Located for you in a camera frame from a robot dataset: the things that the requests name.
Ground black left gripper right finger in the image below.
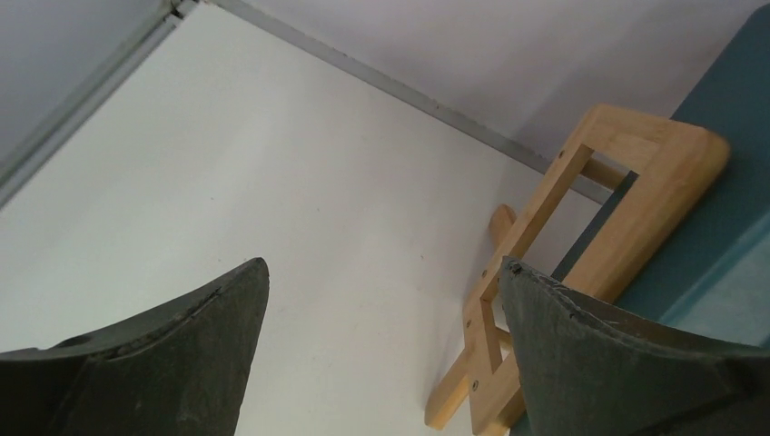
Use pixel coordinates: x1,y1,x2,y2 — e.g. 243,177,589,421
499,257,769,435

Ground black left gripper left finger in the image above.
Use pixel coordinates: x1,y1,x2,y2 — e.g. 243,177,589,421
1,258,270,435

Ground teal Humor book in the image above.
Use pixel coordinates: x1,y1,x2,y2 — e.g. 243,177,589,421
508,5,770,436

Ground wooden book rack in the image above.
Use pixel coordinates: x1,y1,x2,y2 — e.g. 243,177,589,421
424,104,730,435

